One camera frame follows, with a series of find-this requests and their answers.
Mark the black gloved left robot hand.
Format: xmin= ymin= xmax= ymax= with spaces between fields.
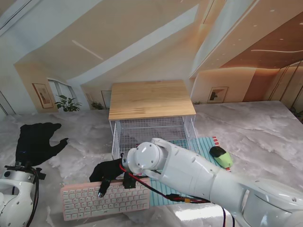
xmin=15 ymin=122 xmax=69 ymax=167

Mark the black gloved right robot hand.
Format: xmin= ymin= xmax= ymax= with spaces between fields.
xmin=89 ymin=158 xmax=127 ymax=198

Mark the pink white keyboard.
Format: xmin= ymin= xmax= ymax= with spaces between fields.
xmin=60 ymin=177 xmax=151 ymax=222

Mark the white wire drawer basket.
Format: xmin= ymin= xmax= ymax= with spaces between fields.
xmin=110 ymin=115 xmax=201 ymax=166

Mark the teal striped mouse pad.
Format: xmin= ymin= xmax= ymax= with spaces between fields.
xmin=149 ymin=136 xmax=232 ymax=208

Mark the small green object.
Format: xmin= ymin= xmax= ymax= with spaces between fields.
xmin=214 ymin=152 xmax=234 ymax=168

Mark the red black right wrist cable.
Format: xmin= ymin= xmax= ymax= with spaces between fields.
xmin=119 ymin=163 xmax=236 ymax=227

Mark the red black wrist cable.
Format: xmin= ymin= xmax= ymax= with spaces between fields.
xmin=27 ymin=166 xmax=47 ymax=227
xmin=119 ymin=163 xmax=236 ymax=227

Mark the red black left wrist cable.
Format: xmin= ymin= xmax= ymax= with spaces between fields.
xmin=27 ymin=166 xmax=47 ymax=227

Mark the wooden top wire organizer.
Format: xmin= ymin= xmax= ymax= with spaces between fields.
xmin=108 ymin=79 xmax=197 ymax=161

